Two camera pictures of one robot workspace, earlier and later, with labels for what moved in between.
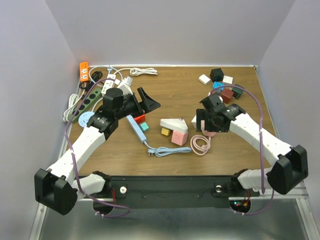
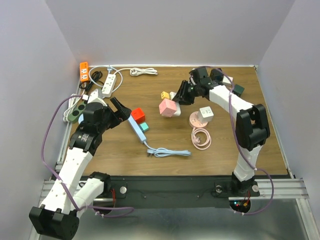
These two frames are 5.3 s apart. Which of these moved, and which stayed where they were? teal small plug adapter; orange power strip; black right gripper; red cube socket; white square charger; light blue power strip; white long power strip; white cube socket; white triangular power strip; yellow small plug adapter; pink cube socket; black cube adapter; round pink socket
Moved: round pink socket; black right gripper; yellow small plug adapter; white cube socket; pink cube socket; white triangular power strip
Stayed: white long power strip; light blue power strip; black cube adapter; white square charger; orange power strip; teal small plug adapter; red cube socket
